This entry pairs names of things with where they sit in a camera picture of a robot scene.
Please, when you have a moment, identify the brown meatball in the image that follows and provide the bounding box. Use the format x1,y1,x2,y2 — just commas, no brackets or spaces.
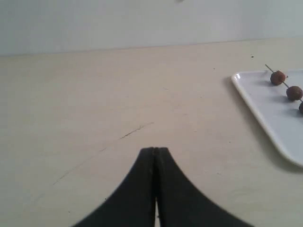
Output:
286,86,303,101
270,70,286,86

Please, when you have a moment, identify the brown meatball bottom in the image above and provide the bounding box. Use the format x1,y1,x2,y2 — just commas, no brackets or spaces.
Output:
270,70,286,86

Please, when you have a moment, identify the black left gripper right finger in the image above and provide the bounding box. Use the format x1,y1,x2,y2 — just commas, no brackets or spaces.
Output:
154,148,251,227

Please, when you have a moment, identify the brown meatball top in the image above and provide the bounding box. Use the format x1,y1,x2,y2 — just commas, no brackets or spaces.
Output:
286,86,303,101

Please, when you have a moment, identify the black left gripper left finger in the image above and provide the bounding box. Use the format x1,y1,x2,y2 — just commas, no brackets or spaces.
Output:
75,147,155,227

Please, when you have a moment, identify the white rectangular plastic tray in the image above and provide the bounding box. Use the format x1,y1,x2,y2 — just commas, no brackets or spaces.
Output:
231,69,303,166

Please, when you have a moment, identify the thin metal skewer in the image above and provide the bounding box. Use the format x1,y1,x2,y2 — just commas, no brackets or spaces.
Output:
265,64,303,102

